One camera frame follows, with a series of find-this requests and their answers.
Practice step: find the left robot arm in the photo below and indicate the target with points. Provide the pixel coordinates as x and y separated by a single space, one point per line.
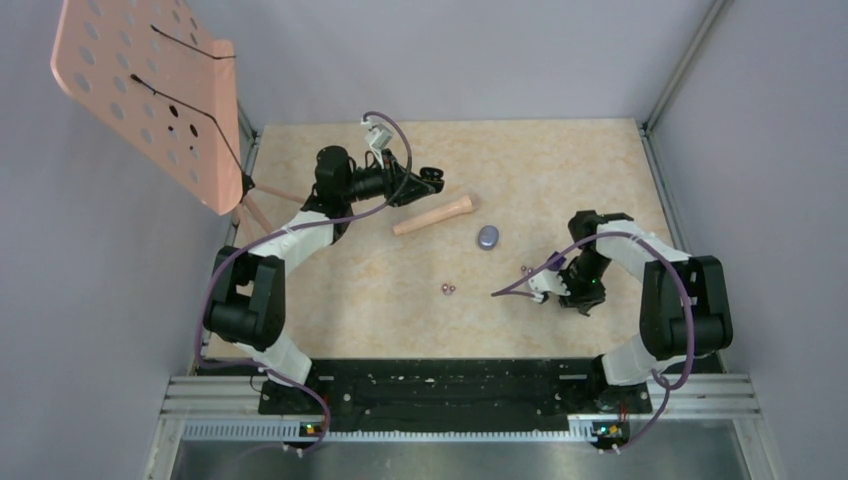
247 303

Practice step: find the pink perforated board stand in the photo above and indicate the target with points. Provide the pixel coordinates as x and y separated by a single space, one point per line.
153 74

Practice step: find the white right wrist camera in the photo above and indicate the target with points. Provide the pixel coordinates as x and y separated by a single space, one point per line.
543 283

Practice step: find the aluminium frame rail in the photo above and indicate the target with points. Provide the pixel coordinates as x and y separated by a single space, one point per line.
210 428

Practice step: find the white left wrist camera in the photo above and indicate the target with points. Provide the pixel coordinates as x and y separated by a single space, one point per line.
377 136

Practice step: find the purple and green toy blocks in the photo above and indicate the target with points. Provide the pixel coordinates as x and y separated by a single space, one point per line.
558 264

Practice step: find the grey-blue oval case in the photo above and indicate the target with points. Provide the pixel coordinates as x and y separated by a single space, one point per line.
488 237

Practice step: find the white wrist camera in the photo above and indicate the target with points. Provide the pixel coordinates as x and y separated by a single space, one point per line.
377 136
543 283

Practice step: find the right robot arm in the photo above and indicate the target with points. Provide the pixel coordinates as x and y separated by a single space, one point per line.
684 310

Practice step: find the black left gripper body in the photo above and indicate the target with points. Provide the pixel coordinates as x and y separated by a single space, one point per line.
391 178

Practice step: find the black earbud charging case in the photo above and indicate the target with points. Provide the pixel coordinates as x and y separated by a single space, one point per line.
432 175

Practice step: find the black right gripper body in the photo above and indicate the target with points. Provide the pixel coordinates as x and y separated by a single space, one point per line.
583 289

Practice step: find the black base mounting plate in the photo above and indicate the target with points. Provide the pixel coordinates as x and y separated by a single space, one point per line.
444 395

